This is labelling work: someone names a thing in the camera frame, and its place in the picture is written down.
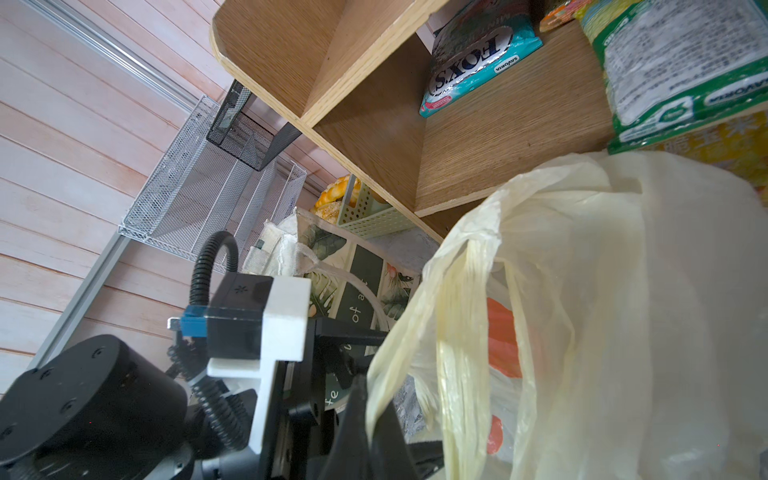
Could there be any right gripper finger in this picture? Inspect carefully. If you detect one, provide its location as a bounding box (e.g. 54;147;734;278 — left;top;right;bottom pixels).
318;375;419;480

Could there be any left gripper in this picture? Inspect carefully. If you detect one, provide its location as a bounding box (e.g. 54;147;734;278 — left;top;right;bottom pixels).
257;277;386;479

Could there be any yellow plastic grocery bag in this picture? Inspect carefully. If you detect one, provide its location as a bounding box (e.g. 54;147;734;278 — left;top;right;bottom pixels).
365;152;767;479

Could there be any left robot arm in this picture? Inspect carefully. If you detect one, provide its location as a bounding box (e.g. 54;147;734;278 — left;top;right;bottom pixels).
1;231;385;479

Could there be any green plastic basket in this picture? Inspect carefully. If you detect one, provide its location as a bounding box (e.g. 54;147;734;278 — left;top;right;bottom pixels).
337;175;414;239

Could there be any pile of bread buns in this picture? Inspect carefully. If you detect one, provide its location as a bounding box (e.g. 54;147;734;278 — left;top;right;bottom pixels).
310;175;350;224

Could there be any wooden shelf unit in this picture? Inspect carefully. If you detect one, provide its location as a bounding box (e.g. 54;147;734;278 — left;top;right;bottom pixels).
209;0;768;244

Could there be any teal candy bag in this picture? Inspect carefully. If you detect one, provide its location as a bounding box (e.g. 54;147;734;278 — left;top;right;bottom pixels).
419;0;543;118

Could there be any green snack bag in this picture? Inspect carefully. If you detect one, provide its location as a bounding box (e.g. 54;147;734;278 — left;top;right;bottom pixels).
575;0;767;154

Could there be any yellow snack bag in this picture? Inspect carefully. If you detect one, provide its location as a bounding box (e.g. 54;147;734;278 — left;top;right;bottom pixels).
643;111;767;207

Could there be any white wire rack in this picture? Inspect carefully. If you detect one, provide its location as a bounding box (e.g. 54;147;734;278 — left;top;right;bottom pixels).
119;97;308;261

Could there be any black mesh wall basket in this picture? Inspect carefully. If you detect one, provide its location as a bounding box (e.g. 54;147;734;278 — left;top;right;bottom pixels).
206;80;301;171

